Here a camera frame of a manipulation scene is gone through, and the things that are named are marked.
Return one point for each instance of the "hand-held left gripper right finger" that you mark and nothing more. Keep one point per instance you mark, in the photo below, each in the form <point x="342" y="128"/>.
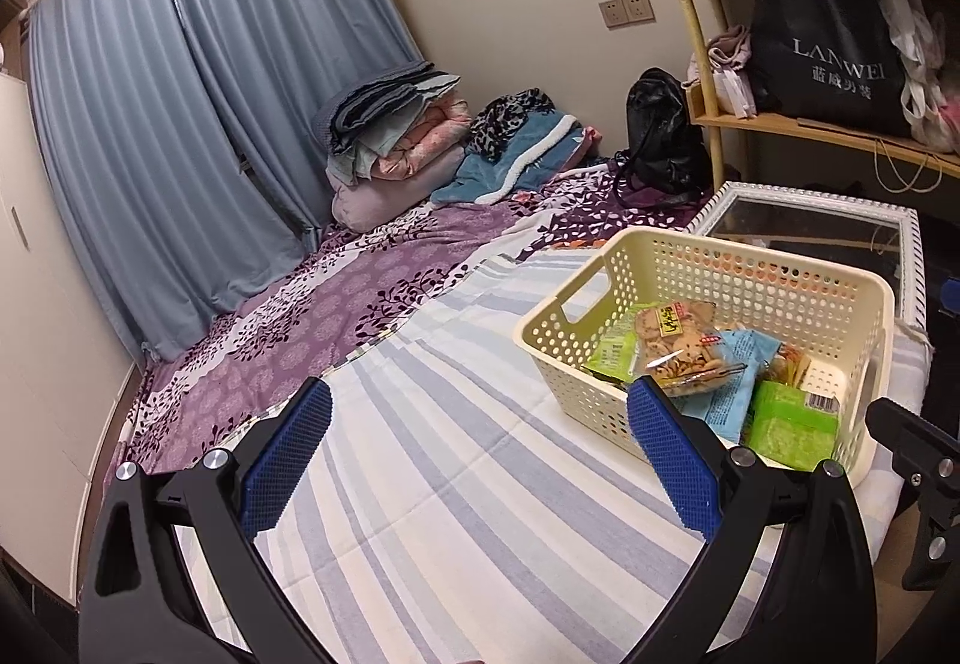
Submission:
<point x="675" y="461"/>

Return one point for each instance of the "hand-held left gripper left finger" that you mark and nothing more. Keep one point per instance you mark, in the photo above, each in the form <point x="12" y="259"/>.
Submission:
<point x="285" y="461"/>

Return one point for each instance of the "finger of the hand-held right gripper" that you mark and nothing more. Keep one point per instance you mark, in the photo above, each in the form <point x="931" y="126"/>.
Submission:
<point x="915" y="439"/>

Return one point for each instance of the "clear bag of crackers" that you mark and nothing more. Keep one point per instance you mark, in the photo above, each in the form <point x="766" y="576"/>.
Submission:
<point x="675" y="349"/>

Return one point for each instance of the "small green snack packet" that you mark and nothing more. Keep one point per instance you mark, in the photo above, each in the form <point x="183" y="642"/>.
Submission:
<point x="787" y="431"/>

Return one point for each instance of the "light blue snack packet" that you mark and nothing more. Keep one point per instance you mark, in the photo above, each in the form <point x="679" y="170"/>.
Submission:
<point x="739" y="364"/>

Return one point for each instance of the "large lime green snack packet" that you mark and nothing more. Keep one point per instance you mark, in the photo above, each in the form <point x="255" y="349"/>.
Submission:
<point x="615" y="353"/>

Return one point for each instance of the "clear yellow pastry packet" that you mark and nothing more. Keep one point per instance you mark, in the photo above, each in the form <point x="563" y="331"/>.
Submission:
<point x="787" y="364"/>

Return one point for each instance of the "cream perforated plastic basket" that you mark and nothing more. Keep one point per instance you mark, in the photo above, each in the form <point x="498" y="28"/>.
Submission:
<point x="690" y="266"/>

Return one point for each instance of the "blue striped bedsheet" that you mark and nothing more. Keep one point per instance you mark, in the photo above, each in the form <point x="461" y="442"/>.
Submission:
<point x="450" y="484"/>

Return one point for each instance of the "purple floral bedsheet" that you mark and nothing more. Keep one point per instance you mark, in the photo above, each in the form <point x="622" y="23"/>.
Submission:
<point x="300" y="289"/>

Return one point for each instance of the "white framed mirror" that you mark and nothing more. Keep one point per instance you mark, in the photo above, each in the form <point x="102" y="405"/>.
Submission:
<point x="795" y="221"/>

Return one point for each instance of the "white wardrobe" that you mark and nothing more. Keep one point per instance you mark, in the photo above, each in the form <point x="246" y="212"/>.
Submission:
<point x="45" y="334"/>

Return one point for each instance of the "pile of folded blankets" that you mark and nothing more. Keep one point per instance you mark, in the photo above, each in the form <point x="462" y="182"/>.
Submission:
<point x="390" y="199"/>

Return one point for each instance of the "grey-green folded blanket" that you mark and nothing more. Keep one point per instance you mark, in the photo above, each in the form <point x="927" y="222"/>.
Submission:
<point x="349" y="165"/>

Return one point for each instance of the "black backpack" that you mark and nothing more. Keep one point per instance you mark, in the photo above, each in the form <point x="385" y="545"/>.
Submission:
<point x="664" y="132"/>

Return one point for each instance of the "blue fleece garment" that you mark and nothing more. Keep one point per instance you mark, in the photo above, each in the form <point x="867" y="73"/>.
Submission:
<point x="517" y="162"/>

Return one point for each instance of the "pink floral folded quilt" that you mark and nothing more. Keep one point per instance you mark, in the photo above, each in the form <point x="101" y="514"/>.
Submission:
<point x="427" y="139"/>

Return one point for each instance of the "dark grey folded blanket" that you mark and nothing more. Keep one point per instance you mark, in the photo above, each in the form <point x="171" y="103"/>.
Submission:
<point x="382" y="102"/>

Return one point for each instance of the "white paper bag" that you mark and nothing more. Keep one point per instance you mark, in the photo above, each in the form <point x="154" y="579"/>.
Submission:
<point x="731" y="90"/>

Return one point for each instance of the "leopard print scarf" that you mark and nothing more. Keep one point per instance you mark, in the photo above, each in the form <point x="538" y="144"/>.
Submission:
<point x="502" y="120"/>

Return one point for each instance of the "white plastic bag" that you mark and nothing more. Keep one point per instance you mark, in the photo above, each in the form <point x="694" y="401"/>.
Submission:
<point x="919" y="49"/>

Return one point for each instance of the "black shopping bag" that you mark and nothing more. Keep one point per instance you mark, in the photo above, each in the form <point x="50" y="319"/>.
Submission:
<point x="825" y="34"/>

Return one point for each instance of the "pink cloth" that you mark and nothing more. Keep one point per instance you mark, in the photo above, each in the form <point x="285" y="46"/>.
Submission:
<point x="731" y="45"/>

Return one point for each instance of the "beige wall socket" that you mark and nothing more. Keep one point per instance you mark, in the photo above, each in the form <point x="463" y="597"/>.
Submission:
<point x="639" y="8"/>
<point x="612" y="13"/>

